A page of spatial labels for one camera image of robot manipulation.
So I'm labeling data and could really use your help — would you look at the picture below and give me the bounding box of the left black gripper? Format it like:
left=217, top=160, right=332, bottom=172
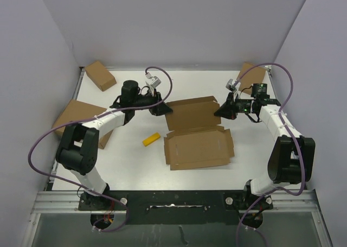
left=132, top=87, right=172, bottom=115

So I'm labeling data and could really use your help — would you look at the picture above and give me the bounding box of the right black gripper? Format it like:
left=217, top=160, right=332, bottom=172
left=214, top=92, right=254, bottom=121

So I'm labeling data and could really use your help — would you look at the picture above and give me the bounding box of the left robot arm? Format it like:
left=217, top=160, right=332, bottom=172
left=56, top=77, right=173, bottom=210

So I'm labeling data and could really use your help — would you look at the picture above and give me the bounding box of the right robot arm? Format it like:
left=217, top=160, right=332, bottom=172
left=214, top=79, right=316, bottom=208

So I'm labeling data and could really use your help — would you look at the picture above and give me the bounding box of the small folded cardboard box left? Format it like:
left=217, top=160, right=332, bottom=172
left=85, top=61, right=117, bottom=92

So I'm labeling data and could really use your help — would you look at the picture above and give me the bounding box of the large folded cardboard box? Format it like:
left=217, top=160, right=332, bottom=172
left=52, top=99, right=114, bottom=150

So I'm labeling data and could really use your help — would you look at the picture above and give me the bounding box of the yellow wooden block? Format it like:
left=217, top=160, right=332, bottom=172
left=143, top=132, right=160, bottom=147

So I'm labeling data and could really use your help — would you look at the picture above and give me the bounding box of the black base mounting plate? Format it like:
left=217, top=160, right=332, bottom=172
left=78, top=190, right=273, bottom=227

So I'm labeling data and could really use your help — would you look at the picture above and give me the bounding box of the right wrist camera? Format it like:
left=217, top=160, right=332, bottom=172
left=226, top=79, right=241, bottom=93

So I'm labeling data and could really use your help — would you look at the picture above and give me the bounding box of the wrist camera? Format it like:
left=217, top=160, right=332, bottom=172
left=145, top=73, right=161, bottom=92
left=226, top=79, right=241, bottom=93

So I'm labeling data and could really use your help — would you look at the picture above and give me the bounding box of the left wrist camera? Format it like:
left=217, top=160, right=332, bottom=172
left=145, top=73, right=161, bottom=92

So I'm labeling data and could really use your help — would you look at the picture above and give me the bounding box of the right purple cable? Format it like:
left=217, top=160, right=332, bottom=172
left=235, top=62, right=306, bottom=247

